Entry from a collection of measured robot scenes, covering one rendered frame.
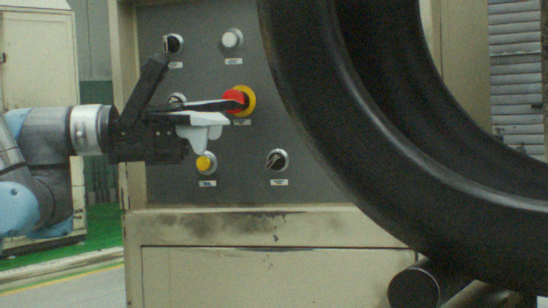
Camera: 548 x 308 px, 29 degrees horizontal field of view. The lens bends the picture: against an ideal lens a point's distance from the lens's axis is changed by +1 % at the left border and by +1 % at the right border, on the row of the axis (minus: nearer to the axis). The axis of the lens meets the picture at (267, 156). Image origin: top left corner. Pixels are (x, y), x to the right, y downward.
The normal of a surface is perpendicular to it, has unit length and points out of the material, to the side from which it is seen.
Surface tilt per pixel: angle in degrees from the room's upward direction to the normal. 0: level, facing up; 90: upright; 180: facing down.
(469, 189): 100
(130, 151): 98
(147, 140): 98
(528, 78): 90
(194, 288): 90
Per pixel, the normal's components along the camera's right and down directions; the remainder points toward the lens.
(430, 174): -0.47, 0.22
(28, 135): -0.13, 0.07
